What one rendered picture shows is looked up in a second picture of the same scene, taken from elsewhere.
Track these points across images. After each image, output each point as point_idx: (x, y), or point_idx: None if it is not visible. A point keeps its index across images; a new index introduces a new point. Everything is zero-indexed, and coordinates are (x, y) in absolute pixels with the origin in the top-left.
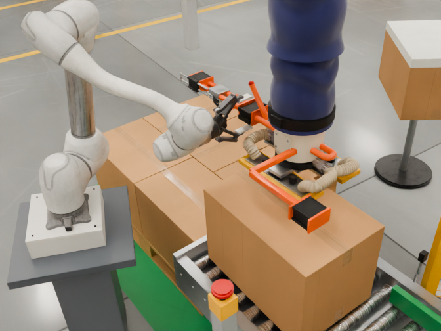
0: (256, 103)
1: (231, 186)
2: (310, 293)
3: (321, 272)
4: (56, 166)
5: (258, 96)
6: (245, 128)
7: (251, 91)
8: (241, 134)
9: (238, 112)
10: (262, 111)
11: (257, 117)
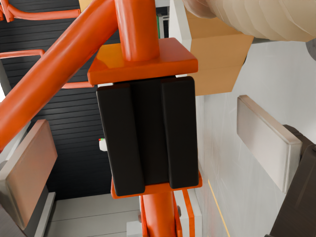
0: (56, 78)
1: None
2: None
3: None
4: None
5: (20, 80)
6: (252, 125)
7: (10, 128)
8: (304, 137)
9: (165, 190)
10: (85, 24)
11: (123, 35)
